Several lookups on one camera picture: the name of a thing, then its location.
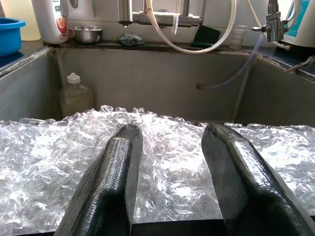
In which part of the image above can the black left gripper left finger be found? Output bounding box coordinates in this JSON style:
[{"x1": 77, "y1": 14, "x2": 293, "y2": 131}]
[{"x1": 54, "y1": 124, "x2": 144, "y2": 236}]

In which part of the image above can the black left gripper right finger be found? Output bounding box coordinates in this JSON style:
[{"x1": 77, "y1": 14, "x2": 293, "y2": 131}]
[{"x1": 201, "y1": 122, "x2": 315, "y2": 236}]

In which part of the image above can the clear bubble wrap sheet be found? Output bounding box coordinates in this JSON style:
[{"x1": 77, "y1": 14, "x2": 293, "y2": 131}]
[{"x1": 0, "y1": 105, "x2": 315, "y2": 234}]

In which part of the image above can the clear detergent bottle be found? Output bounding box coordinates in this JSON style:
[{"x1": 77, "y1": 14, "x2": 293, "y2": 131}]
[{"x1": 58, "y1": 72, "x2": 94, "y2": 119}]

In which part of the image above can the clear thin drain tube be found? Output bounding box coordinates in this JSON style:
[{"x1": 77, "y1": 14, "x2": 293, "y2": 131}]
[{"x1": 196, "y1": 34, "x2": 265, "y2": 90}]

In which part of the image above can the stainless steel sink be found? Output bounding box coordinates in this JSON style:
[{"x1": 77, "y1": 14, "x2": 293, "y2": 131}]
[{"x1": 0, "y1": 45, "x2": 315, "y2": 128}]

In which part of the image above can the slim steel utensil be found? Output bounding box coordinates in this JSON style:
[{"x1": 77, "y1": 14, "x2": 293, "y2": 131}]
[{"x1": 285, "y1": 55, "x2": 315, "y2": 74}]

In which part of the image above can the white plastic tube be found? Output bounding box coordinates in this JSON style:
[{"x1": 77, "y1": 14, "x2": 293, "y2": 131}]
[{"x1": 146, "y1": 0, "x2": 237, "y2": 54}]

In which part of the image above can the clear glass cup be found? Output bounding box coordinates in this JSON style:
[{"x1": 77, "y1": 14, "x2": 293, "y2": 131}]
[{"x1": 229, "y1": 24, "x2": 249, "y2": 49}]

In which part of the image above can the grey scouring pad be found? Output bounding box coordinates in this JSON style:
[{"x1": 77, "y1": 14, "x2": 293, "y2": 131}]
[{"x1": 118, "y1": 33, "x2": 146, "y2": 47}]

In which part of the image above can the dark green sponge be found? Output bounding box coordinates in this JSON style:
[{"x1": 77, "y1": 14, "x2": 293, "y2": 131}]
[{"x1": 190, "y1": 24, "x2": 221, "y2": 49}]

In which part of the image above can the small steel bowl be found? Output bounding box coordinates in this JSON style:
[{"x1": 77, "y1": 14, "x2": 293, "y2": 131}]
[{"x1": 68, "y1": 25, "x2": 104, "y2": 44}]

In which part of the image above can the chrome tap valve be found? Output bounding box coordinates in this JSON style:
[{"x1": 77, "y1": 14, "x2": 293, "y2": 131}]
[{"x1": 251, "y1": 0, "x2": 289, "y2": 43}]

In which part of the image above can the white water filter cylinder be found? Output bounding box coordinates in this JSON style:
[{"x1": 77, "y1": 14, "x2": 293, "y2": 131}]
[{"x1": 282, "y1": 0, "x2": 315, "y2": 48}]

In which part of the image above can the white soap dispenser bottle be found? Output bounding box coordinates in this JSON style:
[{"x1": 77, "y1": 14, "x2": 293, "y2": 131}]
[{"x1": 31, "y1": 0, "x2": 70, "y2": 45}]

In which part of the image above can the chrome sink faucet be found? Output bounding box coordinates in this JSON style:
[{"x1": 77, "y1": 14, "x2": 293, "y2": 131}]
[{"x1": 117, "y1": 0, "x2": 204, "y2": 28}]

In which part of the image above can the blue plastic basin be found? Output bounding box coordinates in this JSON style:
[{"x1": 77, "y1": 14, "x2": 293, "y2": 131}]
[{"x1": 0, "y1": 17, "x2": 27, "y2": 58}]

